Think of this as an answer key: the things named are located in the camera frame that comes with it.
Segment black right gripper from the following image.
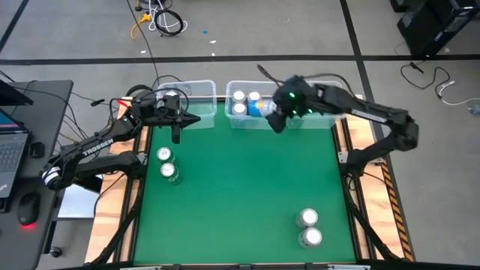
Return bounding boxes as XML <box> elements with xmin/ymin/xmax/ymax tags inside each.
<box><xmin>265</xmin><ymin>74</ymin><xmax>320</xmax><ymax>134</ymax></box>

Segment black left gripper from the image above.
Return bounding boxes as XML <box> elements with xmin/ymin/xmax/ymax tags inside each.
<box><xmin>148</xmin><ymin>108</ymin><xmax>202</xmax><ymax>145</ymax></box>

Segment clear plastic bin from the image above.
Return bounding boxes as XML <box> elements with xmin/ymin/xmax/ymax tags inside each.
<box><xmin>224</xmin><ymin>79</ymin><xmax>292</xmax><ymax>131</ymax></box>
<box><xmin>156</xmin><ymin>79</ymin><xmax>218</xmax><ymax>131</ymax></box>
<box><xmin>288</xmin><ymin>79</ymin><xmax>345</xmax><ymax>131</ymax></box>

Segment green table mat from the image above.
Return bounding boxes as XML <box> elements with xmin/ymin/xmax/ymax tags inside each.
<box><xmin>131</xmin><ymin>101</ymin><xmax>357</xmax><ymax>265</ymax></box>

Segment white paper sheet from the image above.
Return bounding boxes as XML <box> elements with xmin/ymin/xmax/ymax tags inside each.
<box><xmin>58</xmin><ymin>183</ymin><xmax>99</xmax><ymax>219</ymax></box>

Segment dark grey desk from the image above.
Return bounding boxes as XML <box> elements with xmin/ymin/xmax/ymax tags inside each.
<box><xmin>0</xmin><ymin>79</ymin><xmax>75</xmax><ymax>270</ymax></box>

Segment yellow black hazard tape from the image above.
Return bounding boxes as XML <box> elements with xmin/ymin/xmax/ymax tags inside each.
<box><xmin>381</xmin><ymin>169</ymin><xmax>415</xmax><ymax>263</ymax></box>

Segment black equipment cases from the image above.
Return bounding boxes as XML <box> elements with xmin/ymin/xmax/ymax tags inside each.
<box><xmin>389</xmin><ymin>0</ymin><xmax>480</xmax><ymax>58</ymax></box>

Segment black monitor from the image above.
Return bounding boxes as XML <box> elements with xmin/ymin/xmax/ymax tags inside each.
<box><xmin>0</xmin><ymin>79</ymin><xmax>35</xmax><ymax>108</ymax></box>

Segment grey laptop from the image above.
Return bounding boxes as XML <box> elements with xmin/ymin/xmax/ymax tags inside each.
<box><xmin>0</xmin><ymin>108</ymin><xmax>30</xmax><ymax>200</ymax></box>

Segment black computer mouse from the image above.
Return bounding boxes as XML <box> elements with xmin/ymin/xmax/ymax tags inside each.
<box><xmin>16</xmin><ymin>191</ymin><xmax>41</xmax><ymax>227</ymax></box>

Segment black table frame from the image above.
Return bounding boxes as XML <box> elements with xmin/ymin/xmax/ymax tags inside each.
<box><xmin>84</xmin><ymin>93</ymin><xmax>417</xmax><ymax>270</ymax></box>

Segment thick black hose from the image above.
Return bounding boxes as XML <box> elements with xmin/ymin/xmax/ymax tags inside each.
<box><xmin>125</xmin><ymin>84</ymin><xmax>151</xmax><ymax>99</ymax></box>

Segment black coiled cable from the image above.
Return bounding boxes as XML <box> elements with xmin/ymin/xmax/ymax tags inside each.
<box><xmin>153</xmin><ymin>7</ymin><xmax>185</xmax><ymax>38</ymax></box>

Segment long black cable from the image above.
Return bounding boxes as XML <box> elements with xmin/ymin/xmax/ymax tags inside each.
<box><xmin>125</xmin><ymin>0</ymin><xmax>161</xmax><ymax>83</ymax></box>

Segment cable bundle on floor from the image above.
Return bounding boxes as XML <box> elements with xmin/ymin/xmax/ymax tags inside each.
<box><xmin>148</xmin><ymin>0</ymin><xmax>185</xmax><ymax>33</ymax></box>

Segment yellow cable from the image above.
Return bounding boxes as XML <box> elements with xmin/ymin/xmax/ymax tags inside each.
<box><xmin>130</xmin><ymin>13</ymin><xmax>152</xmax><ymax>41</ymax></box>

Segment thin black cable with plug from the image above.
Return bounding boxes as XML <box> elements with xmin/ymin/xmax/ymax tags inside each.
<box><xmin>400</xmin><ymin>61</ymin><xmax>452</xmax><ymax>91</ymax></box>

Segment white cable with plug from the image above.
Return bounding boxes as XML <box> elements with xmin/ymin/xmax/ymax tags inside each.
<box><xmin>434</xmin><ymin>79</ymin><xmax>480</xmax><ymax>107</ymax></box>

